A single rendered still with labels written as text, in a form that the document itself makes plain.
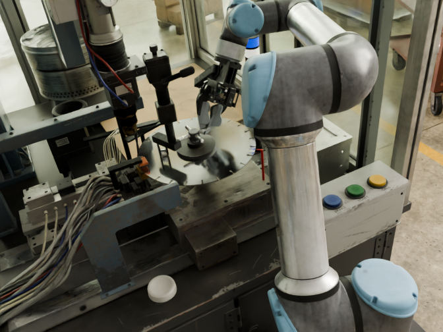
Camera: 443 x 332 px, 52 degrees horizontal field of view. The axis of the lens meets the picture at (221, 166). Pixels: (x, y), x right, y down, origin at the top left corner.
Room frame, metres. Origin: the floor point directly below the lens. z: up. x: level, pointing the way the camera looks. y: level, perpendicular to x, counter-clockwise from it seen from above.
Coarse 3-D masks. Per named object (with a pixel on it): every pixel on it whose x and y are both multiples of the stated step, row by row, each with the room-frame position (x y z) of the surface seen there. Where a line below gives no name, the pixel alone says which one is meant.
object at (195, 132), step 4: (188, 128) 1.06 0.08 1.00; (192, 128) 1.05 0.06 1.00; (204, 128) 1.05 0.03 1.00; (208, 128) 1.06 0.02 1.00; (192, 132) 1.03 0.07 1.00; (196, 132) 1.03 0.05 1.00; (200, 132) 1.05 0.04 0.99; (184, 136) 1.03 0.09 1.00; (188, 136) 1.03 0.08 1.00; (192, 136) 1.03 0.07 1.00; (196, 136) 1.02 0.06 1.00; (192, 140) 1.03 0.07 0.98; (196, 140) 1.03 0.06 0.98; (200, 140) 1.00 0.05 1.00
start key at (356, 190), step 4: (352, 184) 0.85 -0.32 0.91; (356, 184) 0.85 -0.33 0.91; (348, 188) 0.84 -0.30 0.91; (352, 188) 0.84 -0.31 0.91; (356, 188) 0.84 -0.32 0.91; (360, 188) 0.83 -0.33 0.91; (348, 192) 0.83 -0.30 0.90; (352, 192) 0.82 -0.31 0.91; (356, 192) 0.82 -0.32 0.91; (360, 192) 0.82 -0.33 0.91; (356, 196) 0.81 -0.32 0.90
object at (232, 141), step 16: (160, 128) 1.16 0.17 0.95; (176, 128) 1.15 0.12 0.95; (224, 128) 1.12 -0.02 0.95; (240, 128) 1.11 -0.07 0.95; (144, 144) 1.09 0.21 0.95; (224, 144) 1.04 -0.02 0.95; (240, 144) 1.03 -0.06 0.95; (160, 160) 1.00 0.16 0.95; (176, 160) 0.99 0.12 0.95; (192, 160) 0.98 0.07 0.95; (208, 160) 0.97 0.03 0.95; (224, 160) 0.96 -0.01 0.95; (240, 160) 0.95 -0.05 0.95; (160, 176) 0.93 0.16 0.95; (176, 176) 0.92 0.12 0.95; (192, 176) 0.91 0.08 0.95; (208, 176) 0.90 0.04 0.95; (224, 176) 0.90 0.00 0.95
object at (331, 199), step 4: (328, 196) 0.82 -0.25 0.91; (332, 196) 0.82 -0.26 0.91; (336, 196) 0.82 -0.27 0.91; (324, 200) 0.81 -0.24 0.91; (328, 200) 0.81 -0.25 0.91; (332, 200) 0.80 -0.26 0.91; (336, 200) 0.80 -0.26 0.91; (340, 200) 0.80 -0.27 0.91; (328, 204) 0.79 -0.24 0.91; (332, 204) 0.79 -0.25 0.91; (336, 204) 0.79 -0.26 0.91
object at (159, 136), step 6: (168, 126) 0.98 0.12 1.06; (168, 132) 0.98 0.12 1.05; (174, 132) 0.99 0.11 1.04; (156, 138) 1.01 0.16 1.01; (162, 138) 1.00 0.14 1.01; (168, 138) 0.98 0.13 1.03; (174, 138) 0.98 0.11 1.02; (162, 144) 1.00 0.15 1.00; (168, 144) 0.98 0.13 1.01; (174, 144) 0.97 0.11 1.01; (180, 144) 0.98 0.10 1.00; (174, 150) 0.97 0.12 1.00
